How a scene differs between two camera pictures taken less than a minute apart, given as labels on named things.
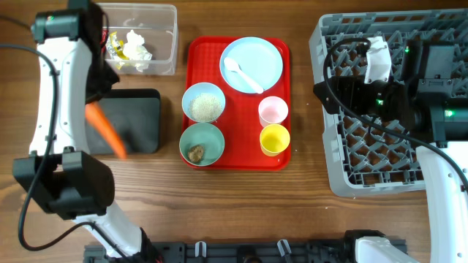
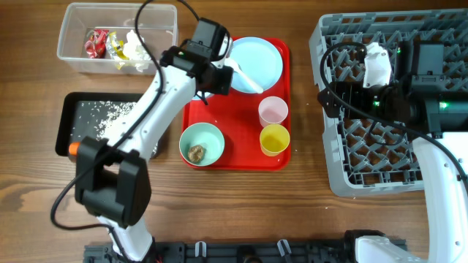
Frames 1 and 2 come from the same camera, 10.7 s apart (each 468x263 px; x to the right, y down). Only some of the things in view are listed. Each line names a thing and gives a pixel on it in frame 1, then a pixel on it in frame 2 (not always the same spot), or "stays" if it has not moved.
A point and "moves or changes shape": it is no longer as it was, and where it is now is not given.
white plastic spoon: (232, 66) stays
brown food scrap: (196, 153) stays
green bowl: (206, 135) stays
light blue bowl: (203, 101) moves or changes shape
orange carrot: (95, 114) moves or changes shape
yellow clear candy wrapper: (115, 48) stays
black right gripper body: (379, 98) stays
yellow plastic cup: (274, 139) stays
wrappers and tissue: (136, 51) stays
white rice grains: (205, 107) to (97, 118)
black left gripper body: (101, 78) to (219, 79)
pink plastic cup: (272, 110) stays
